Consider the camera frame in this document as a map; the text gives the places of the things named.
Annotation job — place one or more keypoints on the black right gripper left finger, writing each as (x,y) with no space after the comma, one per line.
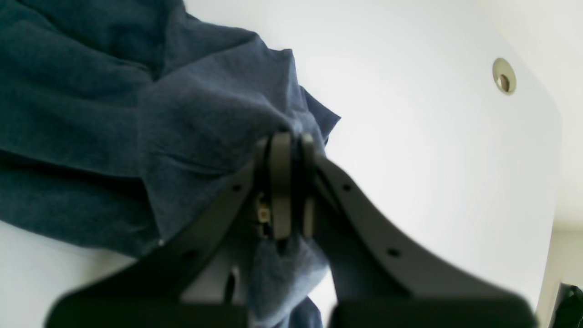
(200,278)

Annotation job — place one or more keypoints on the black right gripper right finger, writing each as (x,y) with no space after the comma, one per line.
(383,278)

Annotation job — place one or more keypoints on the dark blue t-shirt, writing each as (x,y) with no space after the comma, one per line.
(123,120)

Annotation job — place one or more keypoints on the right table grommet hole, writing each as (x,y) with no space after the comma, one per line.
(504,76)

